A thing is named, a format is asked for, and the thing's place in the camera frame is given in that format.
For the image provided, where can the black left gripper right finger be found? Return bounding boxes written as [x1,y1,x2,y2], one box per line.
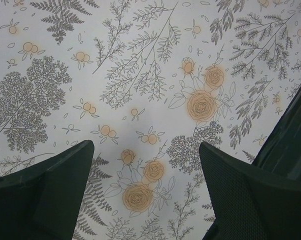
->
[199,142,301,240]

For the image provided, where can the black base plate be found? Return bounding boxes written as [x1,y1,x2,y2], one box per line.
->
[252,87,301,182]

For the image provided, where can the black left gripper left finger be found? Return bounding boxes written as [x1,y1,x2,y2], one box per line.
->
[0,140,95,240]

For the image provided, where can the floral tablecloth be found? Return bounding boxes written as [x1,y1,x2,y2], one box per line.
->
[0,0,301,240]

